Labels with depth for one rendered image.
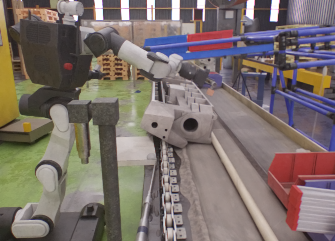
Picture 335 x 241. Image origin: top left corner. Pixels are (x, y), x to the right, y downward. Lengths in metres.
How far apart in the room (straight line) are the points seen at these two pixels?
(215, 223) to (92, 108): 0.64
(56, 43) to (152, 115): 0.55
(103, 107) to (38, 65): 0.98
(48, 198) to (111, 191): 1.24
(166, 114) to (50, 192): 0.77
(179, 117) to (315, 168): 0.69
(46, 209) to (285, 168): 1.29
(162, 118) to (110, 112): 0.96
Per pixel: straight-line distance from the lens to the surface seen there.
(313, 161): 1.20
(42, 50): 1.33
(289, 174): 1.18
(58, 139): 1.53
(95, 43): 1.28
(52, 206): 1.74
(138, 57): 1.28
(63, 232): 1.92
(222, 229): 0.92
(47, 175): 1.60
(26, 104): 1.54
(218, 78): 3.23
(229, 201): 1.05
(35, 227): 1.79
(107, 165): 0.46
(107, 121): 0.43
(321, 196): 0.80
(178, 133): 1.46
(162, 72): 1.32
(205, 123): 1.48
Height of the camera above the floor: 1.32
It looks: 16 degrees down
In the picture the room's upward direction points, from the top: straight up
